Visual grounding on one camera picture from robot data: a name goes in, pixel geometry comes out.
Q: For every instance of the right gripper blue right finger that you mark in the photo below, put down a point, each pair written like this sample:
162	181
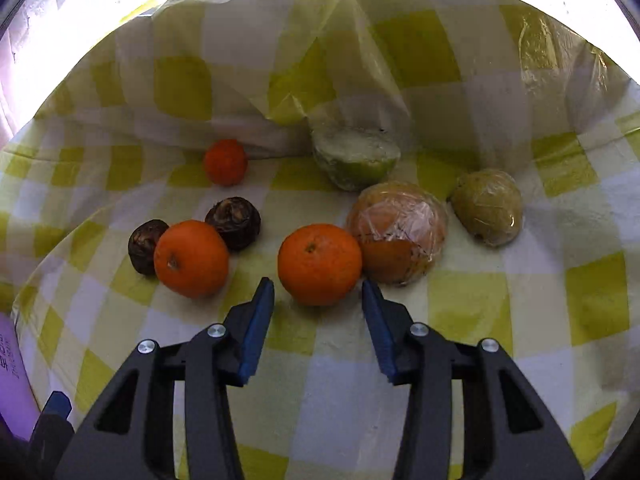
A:
508	432

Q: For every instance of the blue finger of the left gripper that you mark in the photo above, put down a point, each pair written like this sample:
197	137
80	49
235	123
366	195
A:
57	404

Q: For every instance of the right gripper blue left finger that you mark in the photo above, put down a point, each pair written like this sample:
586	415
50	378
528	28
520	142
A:
127	433

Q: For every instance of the dark brown mangosteen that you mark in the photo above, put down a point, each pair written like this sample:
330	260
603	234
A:
237	221
142	243

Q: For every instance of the orange tangerine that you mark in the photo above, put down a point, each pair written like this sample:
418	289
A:
319	264
191	259

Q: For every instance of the yellow-green fruit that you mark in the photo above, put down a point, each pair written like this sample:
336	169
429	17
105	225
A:
489	205

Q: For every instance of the orange-brown fruit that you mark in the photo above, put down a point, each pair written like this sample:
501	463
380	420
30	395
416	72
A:
401	231

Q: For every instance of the small red-orange tangerine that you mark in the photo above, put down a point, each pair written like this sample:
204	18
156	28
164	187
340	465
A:
225	162

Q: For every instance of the cut green fruit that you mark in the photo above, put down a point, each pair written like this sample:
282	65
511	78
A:
354	159

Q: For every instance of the white purple-rimmed cardboard box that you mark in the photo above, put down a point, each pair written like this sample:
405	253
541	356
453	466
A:
19	409

